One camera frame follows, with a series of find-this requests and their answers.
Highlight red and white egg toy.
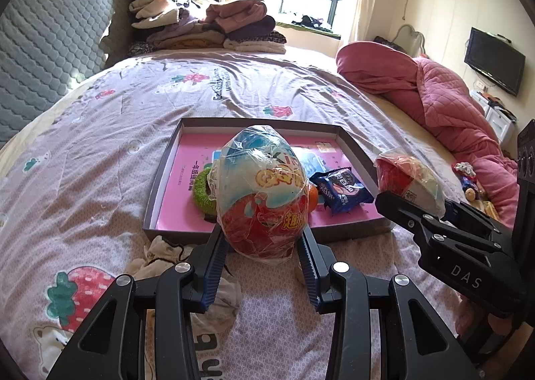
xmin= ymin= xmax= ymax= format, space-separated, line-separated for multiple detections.
xmin=375 ymin=150 xmax=447 ymax=217

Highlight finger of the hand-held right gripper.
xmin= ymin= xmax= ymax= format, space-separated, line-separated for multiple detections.
xmin=443 ymin=198 xmax=513 ymax=239
xmin=374 ymin=191 xmax=460 ymax=247

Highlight dark clothes on windowsill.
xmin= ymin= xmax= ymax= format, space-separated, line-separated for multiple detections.
xmin=290 ymin=15 xmax=335 ymax=29

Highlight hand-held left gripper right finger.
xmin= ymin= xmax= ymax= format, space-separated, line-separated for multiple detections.
xmin=295 ymin=226 xmax=481 ymax=380

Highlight grey quilted headboard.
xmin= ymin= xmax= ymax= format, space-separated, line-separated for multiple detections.
xmin=0 ymin=0 xmax=130 ymax=151

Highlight orange tangerine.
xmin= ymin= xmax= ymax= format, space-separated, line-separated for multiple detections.
xmin=307 ymin=185 xmax=322 ymax=213

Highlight pile of folded clothes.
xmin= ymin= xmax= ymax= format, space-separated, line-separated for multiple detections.
xmin=125 ymin=0 xmax=288 ymax=58

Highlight green fuzzy hair scrunchie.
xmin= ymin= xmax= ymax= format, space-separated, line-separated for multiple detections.
xmin=190 ymin=167 xmax=222 ymax=214

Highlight beige lace hair scrunchie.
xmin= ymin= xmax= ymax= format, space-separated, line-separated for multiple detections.
xmin=125 ymin=235 xmax=243 ymax=335

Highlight white cabinet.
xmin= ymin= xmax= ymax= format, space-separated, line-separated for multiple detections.
xmin=470 ymin=89 xmax=519 ymax=142

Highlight blue and red egg toy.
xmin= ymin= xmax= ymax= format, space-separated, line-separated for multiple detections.
xmin=212 ymin=125 xmax=311 ymax=266

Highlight air conditioner hose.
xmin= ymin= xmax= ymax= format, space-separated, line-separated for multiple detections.
xmin=393 ymin=0 xmax=414 ymax=21

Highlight beige bed sheet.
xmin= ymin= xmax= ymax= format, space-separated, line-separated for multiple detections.
xmin=368 ymin=91 xmax=464 ymax=167

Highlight grey shallow cardboard box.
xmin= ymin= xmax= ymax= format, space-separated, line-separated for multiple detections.
xmin=143 ymin=118 xmax=396 ymax=244

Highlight white heart shaped chair back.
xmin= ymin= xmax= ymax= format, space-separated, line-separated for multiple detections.
xmin=395 ymin=24 xmax=425 ymax=57

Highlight pink quilted duvet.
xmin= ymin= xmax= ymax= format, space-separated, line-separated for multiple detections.
xmin=335 ymin=41 xmax=521 ymax=230

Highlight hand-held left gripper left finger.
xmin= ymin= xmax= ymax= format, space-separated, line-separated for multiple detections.
xmin=46 ymin=224 xmax=228 ymax=380

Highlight black flat television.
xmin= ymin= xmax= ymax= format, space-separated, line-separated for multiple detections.
xmin=464 ymin=27 xmax=526 ymax=97

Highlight dark patterned bag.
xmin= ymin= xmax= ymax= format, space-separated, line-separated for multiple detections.
xmin=374 ymin=35 xmax=406 ymax=50

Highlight blue cookie packet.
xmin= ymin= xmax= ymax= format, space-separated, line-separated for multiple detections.
xmin=311 ymin=169 xmax=374 ymax=217

